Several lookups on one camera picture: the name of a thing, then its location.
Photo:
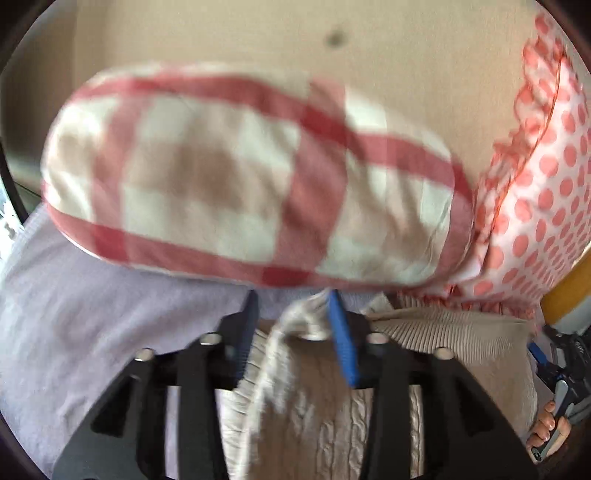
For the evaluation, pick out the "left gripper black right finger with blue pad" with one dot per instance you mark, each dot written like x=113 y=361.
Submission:
x=465 y=437

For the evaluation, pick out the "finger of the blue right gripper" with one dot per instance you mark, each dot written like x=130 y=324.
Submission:
x=537 y=353

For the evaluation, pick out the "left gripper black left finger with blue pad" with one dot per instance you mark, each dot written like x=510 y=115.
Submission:
x=123 y=434

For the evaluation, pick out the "beige cable-knit sweater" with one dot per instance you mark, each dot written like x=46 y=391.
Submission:
x=294 y=417

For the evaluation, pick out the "person's right hand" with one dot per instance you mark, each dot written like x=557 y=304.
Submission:
x=545 y=425

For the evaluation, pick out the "pink polka dot pillow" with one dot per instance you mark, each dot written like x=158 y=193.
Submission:
x=533 y=201

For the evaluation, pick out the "lavender bed sheet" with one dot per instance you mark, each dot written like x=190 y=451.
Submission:
x=70 y=322

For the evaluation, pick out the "red white plaid pillow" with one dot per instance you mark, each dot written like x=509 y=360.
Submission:
x=254 y=176

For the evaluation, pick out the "wooden door frame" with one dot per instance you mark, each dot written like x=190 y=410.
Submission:
x=569 y=293

